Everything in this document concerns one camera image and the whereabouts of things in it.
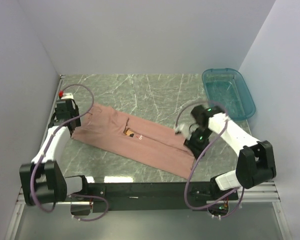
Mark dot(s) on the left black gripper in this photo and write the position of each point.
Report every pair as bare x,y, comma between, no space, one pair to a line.
76,112

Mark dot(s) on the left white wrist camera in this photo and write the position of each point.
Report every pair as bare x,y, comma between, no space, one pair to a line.
65,95

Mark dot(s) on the aluminium frame rail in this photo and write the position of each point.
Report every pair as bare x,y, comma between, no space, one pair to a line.
264,192

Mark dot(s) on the teal plastic basin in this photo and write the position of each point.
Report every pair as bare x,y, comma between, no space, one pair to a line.
228,87

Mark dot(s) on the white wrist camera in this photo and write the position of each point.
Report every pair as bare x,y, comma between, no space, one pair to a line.
182,129
65,95

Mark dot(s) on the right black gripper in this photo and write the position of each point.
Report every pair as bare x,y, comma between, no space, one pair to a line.
194,147

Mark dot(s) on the pink printed t shirt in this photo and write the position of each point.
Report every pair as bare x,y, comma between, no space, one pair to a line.
135,138

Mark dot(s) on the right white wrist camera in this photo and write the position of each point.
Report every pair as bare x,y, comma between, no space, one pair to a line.
182,129

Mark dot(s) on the black base beam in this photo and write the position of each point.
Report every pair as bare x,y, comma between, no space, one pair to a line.
134,196

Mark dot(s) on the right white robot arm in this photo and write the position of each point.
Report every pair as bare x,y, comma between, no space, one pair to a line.
255,163

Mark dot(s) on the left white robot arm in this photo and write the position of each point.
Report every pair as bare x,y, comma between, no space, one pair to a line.
42,180

